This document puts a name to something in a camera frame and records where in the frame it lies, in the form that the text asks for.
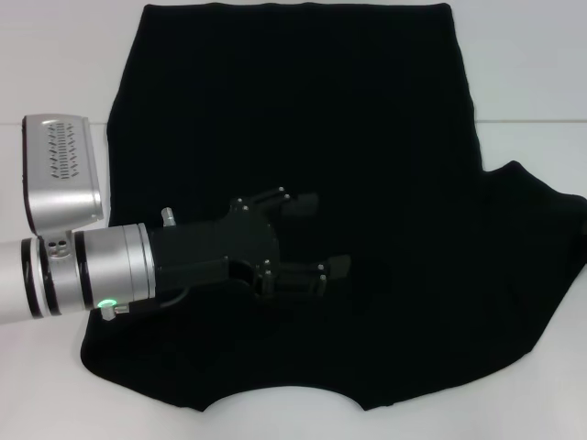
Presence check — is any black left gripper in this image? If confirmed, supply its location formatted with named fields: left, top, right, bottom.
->
left=150, top=186, right=352, bottom=300

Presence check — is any black t-shirt with white print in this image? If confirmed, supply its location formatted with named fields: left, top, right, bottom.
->
left=78, top=3, right=587, bottom=401

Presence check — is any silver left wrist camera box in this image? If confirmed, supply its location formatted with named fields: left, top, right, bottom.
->
left=21, top=114, right=105, bottom=236

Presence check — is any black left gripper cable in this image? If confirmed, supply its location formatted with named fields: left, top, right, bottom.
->
left=99, top=207, right=185, bottom=321

